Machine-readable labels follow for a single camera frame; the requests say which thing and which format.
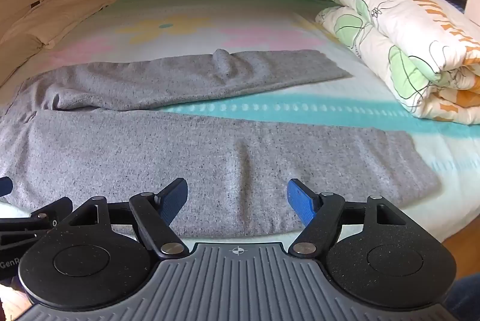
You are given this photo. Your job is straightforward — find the folded floral quilt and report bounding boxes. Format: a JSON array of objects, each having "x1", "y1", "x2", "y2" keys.
[{"x1": 315, "y1": 0, "x2": 480, "y2": 125}]

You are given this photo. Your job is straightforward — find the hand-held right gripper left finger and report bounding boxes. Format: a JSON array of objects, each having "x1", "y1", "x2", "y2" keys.
[{"x1": 56, "y1": 178, "x2": 190, "y2": 259}]

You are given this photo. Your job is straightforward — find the cream pillow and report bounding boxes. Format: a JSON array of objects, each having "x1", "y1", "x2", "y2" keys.
[{"x1": 0, "y1": 0, "x2": 120, "y2": 87}]

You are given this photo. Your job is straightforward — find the pastel printed bed sheet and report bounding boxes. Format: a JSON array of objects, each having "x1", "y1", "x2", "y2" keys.
[{"x1": 0, "y1": 0, "x2": 480, "y2": 243}]

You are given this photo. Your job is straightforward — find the person's leg in blue jeans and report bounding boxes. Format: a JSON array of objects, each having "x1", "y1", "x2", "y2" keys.
[{"x1": 444, "y1": 274, "x2": 480, "y2": 321}]

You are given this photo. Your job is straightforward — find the grey pants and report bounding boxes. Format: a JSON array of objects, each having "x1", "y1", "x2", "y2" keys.
[{"x1": 0, "y1": 48, "x2": 442, "y2": 237}]

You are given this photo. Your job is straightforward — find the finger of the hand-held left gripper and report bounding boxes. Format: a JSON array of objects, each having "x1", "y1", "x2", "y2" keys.
[
  {"x1": 0, "y1": 197, "x2": 74, "y2": 246},
  {"x1": 0, "y1": 176, "x2": 14, "y2": 199}
]

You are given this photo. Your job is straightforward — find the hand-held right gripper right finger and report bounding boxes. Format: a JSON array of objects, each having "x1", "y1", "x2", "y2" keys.
[{"x1": 287, "y1": 179, "x2": 411, "y2": 257}]

